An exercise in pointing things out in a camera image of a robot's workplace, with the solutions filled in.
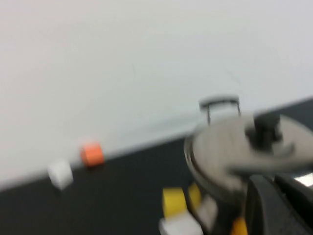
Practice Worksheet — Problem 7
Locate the stainless steel pot lid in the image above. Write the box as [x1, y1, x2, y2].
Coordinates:
[184, 114, 313, 196]

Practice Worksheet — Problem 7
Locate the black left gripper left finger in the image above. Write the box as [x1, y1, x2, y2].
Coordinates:
[244, 175, 295, 235]

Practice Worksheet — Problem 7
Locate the yellow rubber duck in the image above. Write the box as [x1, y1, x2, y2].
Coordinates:
[230, 217, 248, 235]

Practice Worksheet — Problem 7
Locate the orange foam cube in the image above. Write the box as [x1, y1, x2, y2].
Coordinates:
[80, 141, 106, 168]

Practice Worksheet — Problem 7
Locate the white foam cube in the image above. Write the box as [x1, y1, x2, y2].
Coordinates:
[47, 158, 74, 191]

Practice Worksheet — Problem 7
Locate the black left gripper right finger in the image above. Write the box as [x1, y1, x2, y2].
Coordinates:
[275, 172, 313, 235]

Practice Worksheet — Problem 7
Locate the stainless steel cooking pot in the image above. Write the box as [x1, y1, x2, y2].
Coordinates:
[183, 94, 313, 235]

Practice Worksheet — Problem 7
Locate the yellow foam cube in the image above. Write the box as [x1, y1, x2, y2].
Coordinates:
[162, 187, 188, 218]

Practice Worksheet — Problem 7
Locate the white USB wall charger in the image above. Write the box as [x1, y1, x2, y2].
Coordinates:
[158, 211, 203, 235]

